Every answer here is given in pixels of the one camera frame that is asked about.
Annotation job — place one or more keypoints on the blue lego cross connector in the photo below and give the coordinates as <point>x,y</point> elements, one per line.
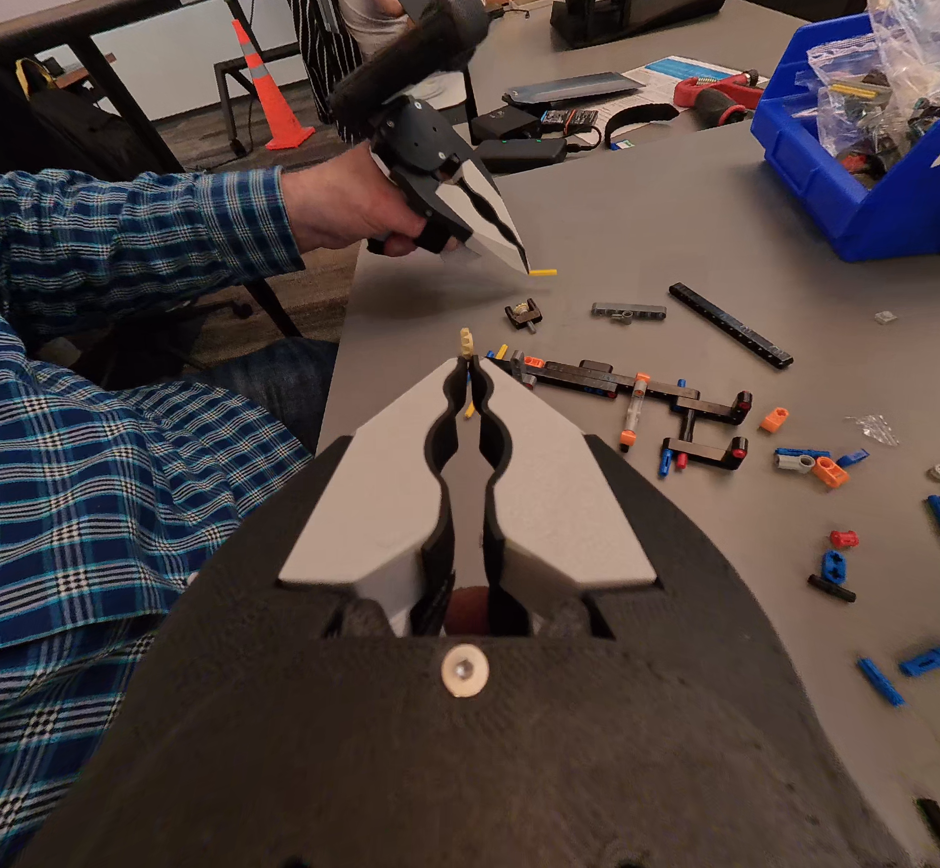
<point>834,565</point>

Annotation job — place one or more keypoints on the person's left forearm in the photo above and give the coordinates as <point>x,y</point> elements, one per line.
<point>147,236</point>

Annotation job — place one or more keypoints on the striped black apron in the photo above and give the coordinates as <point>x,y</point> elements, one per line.
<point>316,38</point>

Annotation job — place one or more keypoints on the person's plaid shirt torso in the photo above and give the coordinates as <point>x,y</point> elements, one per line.
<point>110,515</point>

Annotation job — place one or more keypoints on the black box device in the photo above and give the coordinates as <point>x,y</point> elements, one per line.
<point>503,123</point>

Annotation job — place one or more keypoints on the black lego pin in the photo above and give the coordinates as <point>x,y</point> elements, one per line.
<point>833,589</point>

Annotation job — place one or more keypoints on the blue storage bin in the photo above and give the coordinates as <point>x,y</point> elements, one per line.
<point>844,200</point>

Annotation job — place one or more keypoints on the small black frame with gear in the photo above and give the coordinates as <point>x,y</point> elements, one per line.
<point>523,316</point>

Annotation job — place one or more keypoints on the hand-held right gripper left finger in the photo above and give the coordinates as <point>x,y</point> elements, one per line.
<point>367,515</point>

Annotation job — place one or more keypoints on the person's jeans leg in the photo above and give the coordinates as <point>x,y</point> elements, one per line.
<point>279,383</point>

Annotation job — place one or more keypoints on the light grey lego connector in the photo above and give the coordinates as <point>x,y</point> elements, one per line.
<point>795,462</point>

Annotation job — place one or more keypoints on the blue lego axle connector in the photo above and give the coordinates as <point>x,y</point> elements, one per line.
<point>853,457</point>

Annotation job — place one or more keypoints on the dark flat pouch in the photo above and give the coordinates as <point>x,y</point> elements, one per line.
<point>580,86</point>

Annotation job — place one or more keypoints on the small grey lego stud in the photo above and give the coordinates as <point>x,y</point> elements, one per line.
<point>885,316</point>

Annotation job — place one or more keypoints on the tan lego gear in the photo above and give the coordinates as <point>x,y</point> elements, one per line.
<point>465,343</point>

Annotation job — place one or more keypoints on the clear bags of lego parts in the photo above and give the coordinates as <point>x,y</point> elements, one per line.
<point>881,60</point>

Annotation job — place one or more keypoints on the black lego beam assembly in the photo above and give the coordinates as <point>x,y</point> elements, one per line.
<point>587,376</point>

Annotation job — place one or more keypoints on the black office chair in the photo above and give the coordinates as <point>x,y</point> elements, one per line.
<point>147,346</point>

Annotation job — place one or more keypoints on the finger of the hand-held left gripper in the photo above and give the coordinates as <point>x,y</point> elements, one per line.
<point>470,222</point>
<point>507,218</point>

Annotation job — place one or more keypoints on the black backpack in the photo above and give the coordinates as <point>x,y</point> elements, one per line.
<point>73,126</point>

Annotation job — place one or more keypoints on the person's left hand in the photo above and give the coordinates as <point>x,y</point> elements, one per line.
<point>345,200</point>

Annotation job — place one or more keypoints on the long black lego beam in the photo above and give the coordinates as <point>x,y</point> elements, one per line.
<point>734,328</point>

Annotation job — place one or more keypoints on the dark grey lego beam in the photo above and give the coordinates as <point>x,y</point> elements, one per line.
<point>628,311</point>

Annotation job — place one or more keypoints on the red bar clamp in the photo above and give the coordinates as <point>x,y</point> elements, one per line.
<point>723,100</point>

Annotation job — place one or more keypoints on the red lego bush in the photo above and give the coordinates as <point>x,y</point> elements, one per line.
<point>844,537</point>

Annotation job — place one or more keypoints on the clear plastic scrap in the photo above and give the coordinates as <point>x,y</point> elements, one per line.
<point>872,429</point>

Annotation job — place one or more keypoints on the printed paper sheet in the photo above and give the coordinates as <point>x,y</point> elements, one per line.
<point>665,67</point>

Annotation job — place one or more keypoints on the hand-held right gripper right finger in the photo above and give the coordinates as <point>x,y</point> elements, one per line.
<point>573,515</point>

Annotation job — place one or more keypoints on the black power bank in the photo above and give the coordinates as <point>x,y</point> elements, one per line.
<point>521,156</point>

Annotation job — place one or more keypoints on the orange traffic cone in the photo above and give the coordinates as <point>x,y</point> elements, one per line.
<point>275,97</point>

